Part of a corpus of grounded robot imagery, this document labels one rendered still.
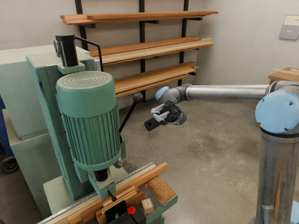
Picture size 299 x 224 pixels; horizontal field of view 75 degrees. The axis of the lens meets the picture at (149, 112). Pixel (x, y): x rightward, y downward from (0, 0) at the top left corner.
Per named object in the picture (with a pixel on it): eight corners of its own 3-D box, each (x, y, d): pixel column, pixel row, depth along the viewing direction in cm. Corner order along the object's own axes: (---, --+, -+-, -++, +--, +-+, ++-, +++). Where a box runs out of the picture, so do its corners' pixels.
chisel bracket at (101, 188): (102, 203, 80) (99, 190, 76) (89, 182, 90) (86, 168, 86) (117, 194, 84) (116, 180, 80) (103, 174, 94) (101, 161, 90)
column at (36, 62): (73, 202, 101) (32, 67, 66) (61, 176, 117) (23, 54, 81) (111, 182, 113) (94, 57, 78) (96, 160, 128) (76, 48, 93)
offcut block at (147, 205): (153, 211, 86) (153, 206, 84) (144, 214, 85) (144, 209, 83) (150, 203, 90) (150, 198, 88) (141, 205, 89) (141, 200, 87)
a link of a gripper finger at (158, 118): (162, 106, 72) (169, 109, 81) (150, 115, 74) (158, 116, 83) (166, 113, 72) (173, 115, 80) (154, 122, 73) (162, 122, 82)
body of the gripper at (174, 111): (168, 99, 82) (175, 102, 93) (152, 110, 84) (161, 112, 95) (177, 114, 79) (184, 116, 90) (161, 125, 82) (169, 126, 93)
